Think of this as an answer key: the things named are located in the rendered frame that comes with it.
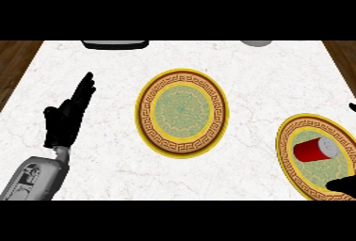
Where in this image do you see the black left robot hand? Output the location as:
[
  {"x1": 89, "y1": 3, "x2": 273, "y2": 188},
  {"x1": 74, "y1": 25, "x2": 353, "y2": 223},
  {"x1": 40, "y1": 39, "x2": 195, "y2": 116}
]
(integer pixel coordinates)
[{"x1": 42, "y1": 72, "x2": 98, "y2": 149}]

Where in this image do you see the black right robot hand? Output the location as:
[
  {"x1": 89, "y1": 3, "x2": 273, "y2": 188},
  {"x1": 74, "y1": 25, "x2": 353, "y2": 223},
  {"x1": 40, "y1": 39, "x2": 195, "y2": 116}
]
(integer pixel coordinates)
[{"x1": 324, "y1": 102, "x2": 356, "y2": 200}]

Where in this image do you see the yellow rimmed patterned plate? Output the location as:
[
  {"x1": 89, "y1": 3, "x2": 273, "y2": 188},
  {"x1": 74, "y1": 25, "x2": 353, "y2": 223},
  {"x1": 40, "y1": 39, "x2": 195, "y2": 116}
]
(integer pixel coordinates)
[
  {"x1": 275, "y1": 112, "x2": 356, "y2": 201},
  {"x1": 133, "y1": 68, "x2": 231, "y2": 160}
]

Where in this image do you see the red can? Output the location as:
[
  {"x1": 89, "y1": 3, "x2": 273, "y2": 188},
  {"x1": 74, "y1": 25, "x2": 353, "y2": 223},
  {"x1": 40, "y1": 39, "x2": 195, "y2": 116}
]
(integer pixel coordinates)
[{"x1": 293, "y1": 136, "x2": 341, "y2": 164}]

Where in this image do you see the grey round object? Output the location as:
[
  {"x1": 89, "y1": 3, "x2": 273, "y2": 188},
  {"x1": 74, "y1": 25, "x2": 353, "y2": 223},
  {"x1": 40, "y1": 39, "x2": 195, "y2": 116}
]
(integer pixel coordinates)
[{"x1": 239, "y1": 40, "x2": 273, "y2": 48}]

